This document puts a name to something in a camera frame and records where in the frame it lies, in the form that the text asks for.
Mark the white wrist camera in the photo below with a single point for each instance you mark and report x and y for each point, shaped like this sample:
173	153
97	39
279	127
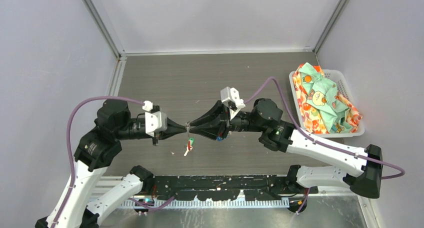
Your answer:
155	122
231	98

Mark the aluminium frame rail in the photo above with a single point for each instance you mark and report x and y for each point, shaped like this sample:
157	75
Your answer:
133	183

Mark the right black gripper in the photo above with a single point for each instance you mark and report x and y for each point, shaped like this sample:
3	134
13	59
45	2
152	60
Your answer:
220	127

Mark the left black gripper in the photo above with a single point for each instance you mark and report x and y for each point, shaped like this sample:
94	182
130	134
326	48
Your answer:
172	128

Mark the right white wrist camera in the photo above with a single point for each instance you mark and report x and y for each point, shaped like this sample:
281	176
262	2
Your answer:
231	98

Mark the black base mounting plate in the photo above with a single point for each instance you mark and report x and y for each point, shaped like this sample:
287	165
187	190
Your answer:
220	187

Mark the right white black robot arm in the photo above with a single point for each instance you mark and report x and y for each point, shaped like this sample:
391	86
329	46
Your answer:
355	168

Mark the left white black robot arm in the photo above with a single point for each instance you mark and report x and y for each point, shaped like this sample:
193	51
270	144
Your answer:
95	153

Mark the colourful patterned cloth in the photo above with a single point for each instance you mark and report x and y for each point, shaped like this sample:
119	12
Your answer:
323	109

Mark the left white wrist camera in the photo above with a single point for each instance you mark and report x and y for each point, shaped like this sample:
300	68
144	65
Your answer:
155	122

